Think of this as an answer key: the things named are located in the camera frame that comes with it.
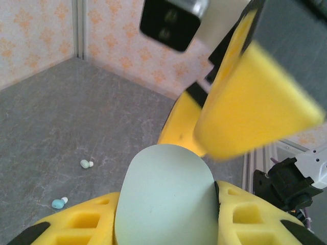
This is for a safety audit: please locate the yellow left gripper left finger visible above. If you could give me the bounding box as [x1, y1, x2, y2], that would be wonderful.
[7, 192, 120, 245]

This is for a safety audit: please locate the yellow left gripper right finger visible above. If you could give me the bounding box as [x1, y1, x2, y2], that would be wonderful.
[214, 180, 327, 245]

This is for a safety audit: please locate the mint green earbud charging case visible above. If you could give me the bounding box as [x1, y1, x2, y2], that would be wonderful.
[114, 144, 220, 245]

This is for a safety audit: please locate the purple cable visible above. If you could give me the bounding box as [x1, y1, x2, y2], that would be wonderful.
[295, 208, 314, 232]

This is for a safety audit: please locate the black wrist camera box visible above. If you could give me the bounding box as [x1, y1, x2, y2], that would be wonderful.
[139, 0, 211, 53]

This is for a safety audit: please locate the aluminium frame post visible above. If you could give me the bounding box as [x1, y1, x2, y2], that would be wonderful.
[72, 0, 88, 61]

